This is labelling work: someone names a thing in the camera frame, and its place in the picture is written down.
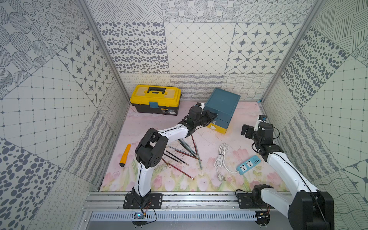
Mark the red black striped pencil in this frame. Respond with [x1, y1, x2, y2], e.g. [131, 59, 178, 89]
[191, 135, 199, 158]

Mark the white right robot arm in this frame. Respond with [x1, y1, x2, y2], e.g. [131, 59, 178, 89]
[241, 115, 334, 230]

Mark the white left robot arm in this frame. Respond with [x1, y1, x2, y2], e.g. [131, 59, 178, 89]
[131, 103, 218, 199]

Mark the yellow bottom drawer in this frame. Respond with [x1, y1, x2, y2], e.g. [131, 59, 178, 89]
[209, 123, 229, 134]

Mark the teal drawer cabinet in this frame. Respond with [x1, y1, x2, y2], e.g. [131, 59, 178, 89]
[205, 88, 241, 126]

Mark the black pencil plain end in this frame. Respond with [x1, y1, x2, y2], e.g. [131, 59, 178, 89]
[176, 139, 195, 157]

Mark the green striped pencil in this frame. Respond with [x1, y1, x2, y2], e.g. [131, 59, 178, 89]
[180, 139, 197, 157]

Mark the yellow black plastic toolbox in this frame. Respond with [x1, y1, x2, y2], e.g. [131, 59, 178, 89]
[130, 85, 182, 116]

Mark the teal power strip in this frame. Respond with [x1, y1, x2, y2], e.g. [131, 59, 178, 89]
[236, 156, 261, 175]

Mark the black pencil gold end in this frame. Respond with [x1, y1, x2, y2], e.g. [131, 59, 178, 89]
[166, 150, 189, 166]

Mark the black pencil left pair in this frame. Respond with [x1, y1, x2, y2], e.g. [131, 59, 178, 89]
[164, 153, 182, 164]

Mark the green pencil vertical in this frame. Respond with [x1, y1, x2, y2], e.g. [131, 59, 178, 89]
[195, 149, 202, 170]

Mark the orange utility knife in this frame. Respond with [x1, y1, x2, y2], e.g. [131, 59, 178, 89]
[119, 144, 131, 168]

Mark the white power cable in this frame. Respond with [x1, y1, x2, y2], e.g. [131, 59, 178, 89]
[214, 143, 239, 182]

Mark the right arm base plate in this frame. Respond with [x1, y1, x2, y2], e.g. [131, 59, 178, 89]
[235, 191, 273, 211]

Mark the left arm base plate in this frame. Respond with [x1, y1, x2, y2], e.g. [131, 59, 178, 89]
[123, 192, 163, 209]

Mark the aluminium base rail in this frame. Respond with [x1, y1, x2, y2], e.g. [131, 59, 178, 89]
[81, 191, 279, 224]

